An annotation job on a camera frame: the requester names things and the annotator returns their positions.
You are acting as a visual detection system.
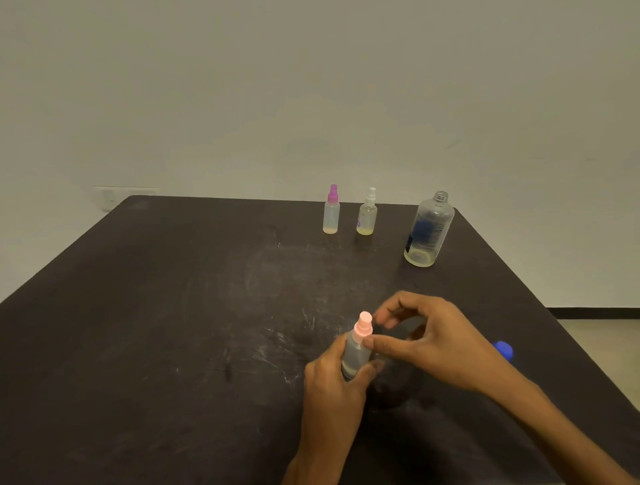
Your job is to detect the person's left hand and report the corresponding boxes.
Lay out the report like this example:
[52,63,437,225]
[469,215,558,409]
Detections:
[299,331,385,466]

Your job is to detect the person's right hand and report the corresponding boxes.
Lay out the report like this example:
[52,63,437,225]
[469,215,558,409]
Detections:
[361,291,531,400]

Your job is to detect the small plain clear bottle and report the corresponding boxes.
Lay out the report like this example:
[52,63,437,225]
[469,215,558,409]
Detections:
[341,333,375,380]

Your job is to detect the pink spray cap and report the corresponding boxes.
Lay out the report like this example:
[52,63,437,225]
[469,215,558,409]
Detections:
[353,311,375,346]

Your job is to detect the large clear plastic bottle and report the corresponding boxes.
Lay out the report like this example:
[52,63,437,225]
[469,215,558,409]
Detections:
[403,190,456,268]

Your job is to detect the small yellowish bottle purple sticker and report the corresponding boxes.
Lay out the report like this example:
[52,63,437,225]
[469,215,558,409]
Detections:
[355,205,379,237]

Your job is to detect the small bottle with pink sticker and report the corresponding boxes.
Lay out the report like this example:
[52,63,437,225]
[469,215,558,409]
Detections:
[322,202,341,235]

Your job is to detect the person's left forearm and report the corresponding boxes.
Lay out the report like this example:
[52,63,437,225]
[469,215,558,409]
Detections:
[281,449,351,485]

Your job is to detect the black skirting board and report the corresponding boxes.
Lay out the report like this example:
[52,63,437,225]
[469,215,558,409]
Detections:
[547,307,640,320]

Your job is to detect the white wall socket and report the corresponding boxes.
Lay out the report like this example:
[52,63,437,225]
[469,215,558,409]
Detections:
[93,186,160,213]

